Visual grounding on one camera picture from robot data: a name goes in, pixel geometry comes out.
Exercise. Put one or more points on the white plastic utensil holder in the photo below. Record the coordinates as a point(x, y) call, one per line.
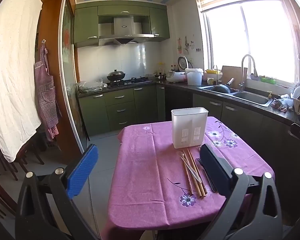
point(190, 125)

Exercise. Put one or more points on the steel double sink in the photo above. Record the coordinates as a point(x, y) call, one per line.
point(252, 98)

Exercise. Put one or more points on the clear plastic bag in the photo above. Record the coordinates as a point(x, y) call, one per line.
point(90, 85)

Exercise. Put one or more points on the clear plastic utensil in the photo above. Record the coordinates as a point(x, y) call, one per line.
point(190, 167)

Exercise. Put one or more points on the white rice cooker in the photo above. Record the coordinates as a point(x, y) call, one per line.
point(175, 77)

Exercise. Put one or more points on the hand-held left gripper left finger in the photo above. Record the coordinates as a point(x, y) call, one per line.
point(83, 172)

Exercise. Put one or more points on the white hanging cloth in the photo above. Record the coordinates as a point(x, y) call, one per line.
point(12, 67)

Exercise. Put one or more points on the kitchen window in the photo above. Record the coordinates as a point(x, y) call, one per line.
point(252, 37)

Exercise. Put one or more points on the black plastic fork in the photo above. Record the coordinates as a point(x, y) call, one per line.
point(205, 173)

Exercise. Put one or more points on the hanging wall ornaments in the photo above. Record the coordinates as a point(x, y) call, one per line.
point(183, 45)

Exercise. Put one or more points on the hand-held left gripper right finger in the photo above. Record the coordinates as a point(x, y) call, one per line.
point(213, 170)

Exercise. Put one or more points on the pink checked apron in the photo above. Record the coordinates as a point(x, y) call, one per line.
point(46, 92)

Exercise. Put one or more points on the steel range hood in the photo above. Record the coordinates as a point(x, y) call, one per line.
point(123, 31)

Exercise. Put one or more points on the steel kitchen faucet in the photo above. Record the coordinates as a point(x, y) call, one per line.
point(243, 65)

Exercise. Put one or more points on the sliding glass door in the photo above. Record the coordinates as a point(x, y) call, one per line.
point(70, 55)

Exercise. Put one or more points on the green wall cabinets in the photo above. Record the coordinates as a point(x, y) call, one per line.
point(86, 25)

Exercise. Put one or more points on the wooden cutting board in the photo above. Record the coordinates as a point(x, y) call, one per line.
point(233, 75)

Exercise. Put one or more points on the brown patterned chopstick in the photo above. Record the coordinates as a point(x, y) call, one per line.
point(187, 175)

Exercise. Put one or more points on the green plastic tray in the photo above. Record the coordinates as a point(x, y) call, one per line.
point(268, 80)

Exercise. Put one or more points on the black gas stove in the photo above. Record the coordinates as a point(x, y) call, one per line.
point(137, 81)

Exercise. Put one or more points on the black frying pan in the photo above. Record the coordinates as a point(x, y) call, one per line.
point(220, 88)

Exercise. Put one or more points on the white plastic bucket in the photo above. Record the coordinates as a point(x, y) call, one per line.
point(193, 77)

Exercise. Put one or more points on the black wok with lid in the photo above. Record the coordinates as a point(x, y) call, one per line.
point(116, 75)

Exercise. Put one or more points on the dark wooden chair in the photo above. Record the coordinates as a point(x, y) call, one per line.
point(27, 152)

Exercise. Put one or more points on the crumpled printed bag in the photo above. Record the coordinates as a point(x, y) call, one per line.
point(281, 103)

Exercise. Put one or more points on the light bamboo chopstick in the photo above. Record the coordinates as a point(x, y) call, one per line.
point(199, 174)
point(195, 175)

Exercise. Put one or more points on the purple floral tablecloth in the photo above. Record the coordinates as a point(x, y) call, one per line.
point(145, 170)

